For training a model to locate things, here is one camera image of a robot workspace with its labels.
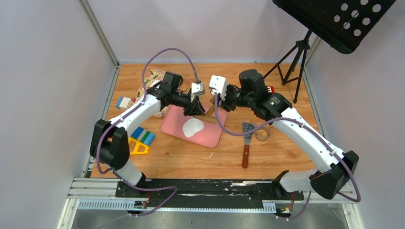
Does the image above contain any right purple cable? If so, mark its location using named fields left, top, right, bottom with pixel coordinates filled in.
left=214, top=93, right=362, bottom=221

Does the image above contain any white dough ball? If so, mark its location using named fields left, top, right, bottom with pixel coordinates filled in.
left=182, top=118, right=204, bottom=138

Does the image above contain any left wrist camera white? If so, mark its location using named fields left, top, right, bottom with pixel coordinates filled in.
left=191, top=82, right=205, bottom=102

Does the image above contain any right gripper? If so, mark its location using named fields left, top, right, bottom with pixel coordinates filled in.
left=213, top=84, right=254, bottom=112

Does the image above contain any red grid box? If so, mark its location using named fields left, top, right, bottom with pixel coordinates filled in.
left=267, top=86, right=275, bottom=93

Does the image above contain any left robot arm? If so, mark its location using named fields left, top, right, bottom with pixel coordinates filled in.
left=89, top=72, right=205, bottom=197

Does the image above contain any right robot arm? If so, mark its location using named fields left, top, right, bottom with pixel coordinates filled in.
left=209, top=69, right=361, bottom=202

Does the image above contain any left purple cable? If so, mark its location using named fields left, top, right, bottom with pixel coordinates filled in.
left=74, top=47, right=201, bottom=229

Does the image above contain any pink plastic tray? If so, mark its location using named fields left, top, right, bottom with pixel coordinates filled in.
left=160, top=105, right=223, bottom=148

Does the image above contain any wooden double-ended roller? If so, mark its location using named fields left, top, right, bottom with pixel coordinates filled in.
left=193, top=106, right=217, bottom=125

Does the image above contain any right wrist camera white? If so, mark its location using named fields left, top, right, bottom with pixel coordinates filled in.
left=209, top=75, right=229, bottom=101

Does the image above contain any floral cutting mat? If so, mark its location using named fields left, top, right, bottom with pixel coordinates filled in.
left=132, top=69, right=168, bottom=118

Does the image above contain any purple cable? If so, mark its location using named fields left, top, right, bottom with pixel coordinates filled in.
left=214, top=93, right=362, bottom=221
left=74, top=47, right=201, bottom=229

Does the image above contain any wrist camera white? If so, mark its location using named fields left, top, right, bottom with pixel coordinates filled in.
left=191, top=82, right=205, bottom=102
left=209, top=75, right=229, bottom=101

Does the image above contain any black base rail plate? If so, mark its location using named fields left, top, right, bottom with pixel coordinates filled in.
left=115, top=178, right=304, bottom=208

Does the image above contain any flat white dough wrapper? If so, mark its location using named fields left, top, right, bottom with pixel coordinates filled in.
left=150, top=80, right=161, bottom=88

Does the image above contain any black music stand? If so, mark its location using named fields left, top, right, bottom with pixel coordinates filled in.
left=273, top=0, right=396, bottom=85

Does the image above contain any blue green toy brick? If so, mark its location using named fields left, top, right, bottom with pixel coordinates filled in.
left=130, top=126, right=156, bottom=146

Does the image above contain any yellow triangular toy block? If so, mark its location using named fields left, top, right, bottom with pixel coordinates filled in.
left=128, top=137, right=150, bottom=155

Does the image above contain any small blue white card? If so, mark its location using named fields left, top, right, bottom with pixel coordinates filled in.
left=116, top=96, right=132, bottom=110

